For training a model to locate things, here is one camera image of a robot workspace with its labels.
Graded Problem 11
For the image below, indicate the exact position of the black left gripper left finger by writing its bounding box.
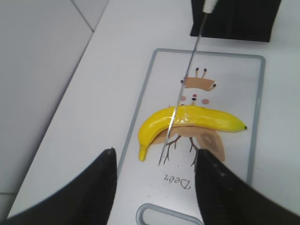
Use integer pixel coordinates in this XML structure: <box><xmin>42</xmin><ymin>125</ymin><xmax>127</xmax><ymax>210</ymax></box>
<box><xmin>1</xmin><ymin>148</ymin><xmax>117</xmax><ymax>225</ymax></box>

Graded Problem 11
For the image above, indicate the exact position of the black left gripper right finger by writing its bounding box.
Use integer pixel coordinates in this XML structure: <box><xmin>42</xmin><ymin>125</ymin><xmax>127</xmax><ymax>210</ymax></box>
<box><xmin>195</xmin><ymin>149</ymin><xmax>300</xmax><ymax>225</ymax></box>

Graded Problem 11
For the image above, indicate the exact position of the white-handled knife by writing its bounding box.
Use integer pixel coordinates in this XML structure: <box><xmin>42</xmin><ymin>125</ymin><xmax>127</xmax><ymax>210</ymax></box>
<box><xmin>158</xmin><ymin>0</ymin><xmax>218</xmax><ymax>165</ymax></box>

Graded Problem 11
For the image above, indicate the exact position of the yellow plastic banana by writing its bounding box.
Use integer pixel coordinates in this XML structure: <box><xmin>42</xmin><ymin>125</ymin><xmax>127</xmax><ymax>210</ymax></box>
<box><xmin>138</xmin><ymin>105</ymin><xmax>247</xmax><ymax>161</ymax></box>

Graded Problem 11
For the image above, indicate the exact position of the white deer cutting board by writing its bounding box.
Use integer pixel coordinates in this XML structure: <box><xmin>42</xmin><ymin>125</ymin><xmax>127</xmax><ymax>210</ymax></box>
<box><xmin>108</xmin><ymin>48</ymin><xmax>265</xmax><ymax>225</ymax></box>

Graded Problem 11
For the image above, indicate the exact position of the black knife stand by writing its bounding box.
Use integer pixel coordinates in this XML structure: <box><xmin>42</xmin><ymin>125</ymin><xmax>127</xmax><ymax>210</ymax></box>
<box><xmin>202</xmin><ymin>0</ymin><xmax>281</xmax><ymax>42</ymax></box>

